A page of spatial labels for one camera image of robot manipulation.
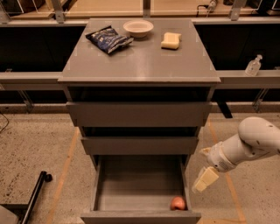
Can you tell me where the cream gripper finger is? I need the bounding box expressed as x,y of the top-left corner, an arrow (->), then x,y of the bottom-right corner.
192,167 -> 207,193
199,166 -> 219,186

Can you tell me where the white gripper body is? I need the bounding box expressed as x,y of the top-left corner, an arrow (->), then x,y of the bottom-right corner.
199,142 -> 236,172

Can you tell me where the red apple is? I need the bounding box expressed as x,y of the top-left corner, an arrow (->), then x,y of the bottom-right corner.
170,197 -> 186,210

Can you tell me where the grey bottom drawer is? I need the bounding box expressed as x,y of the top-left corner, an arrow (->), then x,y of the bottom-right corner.
80,155 -> 201,224

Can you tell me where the grey drawer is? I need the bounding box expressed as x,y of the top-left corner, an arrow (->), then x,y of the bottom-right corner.
66,101 -> 212,128
81,136 -> 198,155
80,155 -> 201,224

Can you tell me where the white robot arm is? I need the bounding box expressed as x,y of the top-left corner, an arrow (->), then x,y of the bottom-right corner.
192,116 -> 280,193

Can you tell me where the grey drawer cabinet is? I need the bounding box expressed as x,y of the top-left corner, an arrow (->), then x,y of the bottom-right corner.
57,17 -> 221,170

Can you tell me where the grey middle drawer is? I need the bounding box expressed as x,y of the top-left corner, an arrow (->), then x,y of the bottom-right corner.
81,136 -> 198,155

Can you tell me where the grey top drawer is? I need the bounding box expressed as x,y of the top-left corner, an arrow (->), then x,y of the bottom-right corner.
66,101 -> 212,128

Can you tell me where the clear sanitizer bottle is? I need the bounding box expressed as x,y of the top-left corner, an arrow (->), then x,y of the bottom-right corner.
245,54 -> 263,76

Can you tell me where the yellow sponge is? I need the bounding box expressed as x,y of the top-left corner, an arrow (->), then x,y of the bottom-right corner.
161,32 -> 181,50

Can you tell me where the white bowl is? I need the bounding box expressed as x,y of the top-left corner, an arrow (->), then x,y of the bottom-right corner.
123,19 -> 154,39

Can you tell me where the blue chip bag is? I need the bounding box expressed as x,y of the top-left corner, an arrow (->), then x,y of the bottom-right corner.
86,25 -> 134,54

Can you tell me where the black metal stand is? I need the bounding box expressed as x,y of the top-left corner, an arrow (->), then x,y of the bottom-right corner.
0,171 -> 53,224

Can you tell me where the black cable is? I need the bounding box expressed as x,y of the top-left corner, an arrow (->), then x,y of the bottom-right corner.
0,113 -> 10,134

